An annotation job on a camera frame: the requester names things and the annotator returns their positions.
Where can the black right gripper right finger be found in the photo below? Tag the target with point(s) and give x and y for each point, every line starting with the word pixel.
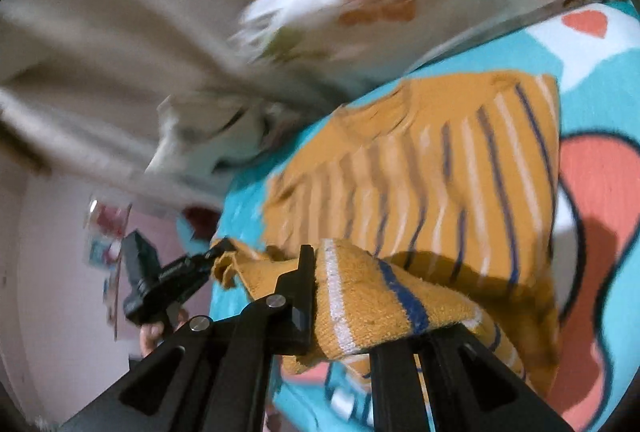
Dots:
pixel 446 380

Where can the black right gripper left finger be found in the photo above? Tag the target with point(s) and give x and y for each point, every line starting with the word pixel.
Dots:
pixel 212 376

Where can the mustard striped knit sweater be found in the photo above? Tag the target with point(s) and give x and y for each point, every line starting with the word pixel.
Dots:
pixel 430 206

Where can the person's left hand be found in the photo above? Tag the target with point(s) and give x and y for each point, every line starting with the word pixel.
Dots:
pixel 150 335

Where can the beige curtain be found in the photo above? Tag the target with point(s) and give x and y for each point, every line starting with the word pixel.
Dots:
pixel 81 81

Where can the white leaf print pillow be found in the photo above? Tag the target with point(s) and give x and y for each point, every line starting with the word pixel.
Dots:
pixel 306 57

